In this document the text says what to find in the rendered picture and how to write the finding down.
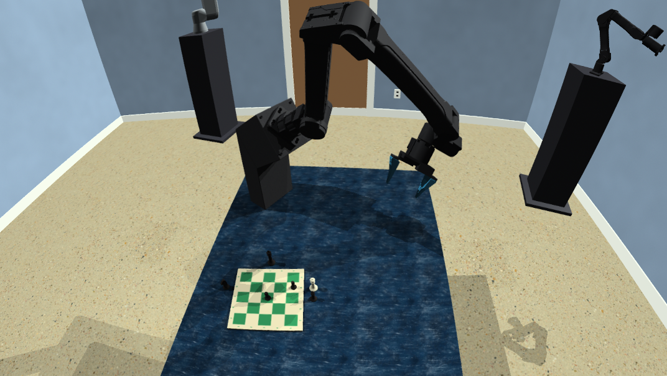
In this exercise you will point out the green and cream chessboard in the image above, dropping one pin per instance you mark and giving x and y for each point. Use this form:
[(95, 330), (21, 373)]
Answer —
[(283, 312)]

